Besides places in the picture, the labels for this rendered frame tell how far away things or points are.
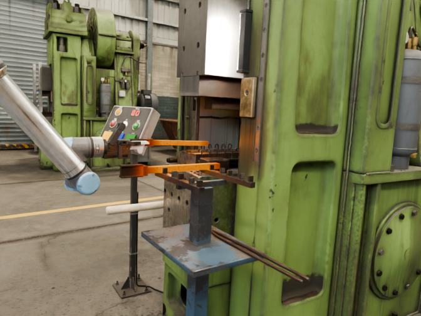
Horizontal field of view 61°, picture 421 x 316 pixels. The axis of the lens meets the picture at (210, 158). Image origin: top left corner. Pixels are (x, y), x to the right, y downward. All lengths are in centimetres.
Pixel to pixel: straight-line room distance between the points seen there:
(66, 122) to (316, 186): 538
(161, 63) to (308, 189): 951
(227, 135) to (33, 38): 802
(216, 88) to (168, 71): 932
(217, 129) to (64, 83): 479
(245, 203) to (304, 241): 35
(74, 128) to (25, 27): 375
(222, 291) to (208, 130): 86
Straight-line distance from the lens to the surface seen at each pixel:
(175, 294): 211
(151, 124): 215
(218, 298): 188
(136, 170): 130
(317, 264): 191
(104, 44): 669
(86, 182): 145
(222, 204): 169
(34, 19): 983
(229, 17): 178
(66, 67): 664
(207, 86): 174
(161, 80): 1093
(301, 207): 172
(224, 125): 211
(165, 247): 131
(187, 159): 180
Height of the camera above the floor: 122
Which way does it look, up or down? 8 degrees down
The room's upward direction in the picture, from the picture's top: 3 degrees clockwise
